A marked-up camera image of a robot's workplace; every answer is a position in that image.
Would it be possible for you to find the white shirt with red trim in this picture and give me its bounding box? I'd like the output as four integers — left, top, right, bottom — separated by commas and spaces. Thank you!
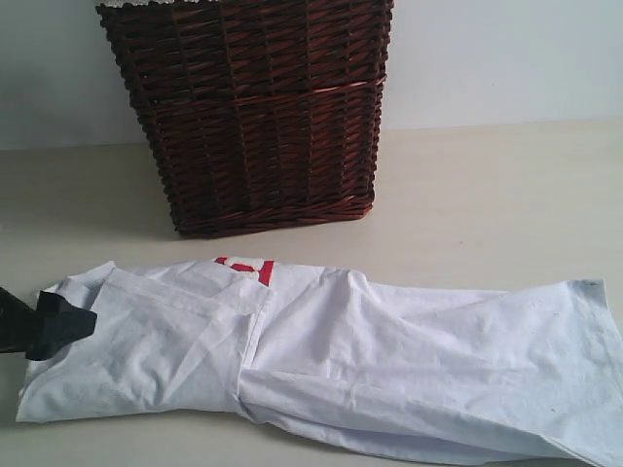
17, 257, 622, 466

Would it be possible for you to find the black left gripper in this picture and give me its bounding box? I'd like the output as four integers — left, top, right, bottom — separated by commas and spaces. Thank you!
0, 288, 97, 361

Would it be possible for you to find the dark brown wicker basket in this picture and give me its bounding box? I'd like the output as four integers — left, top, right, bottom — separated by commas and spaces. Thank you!
95, 1, 393, 237

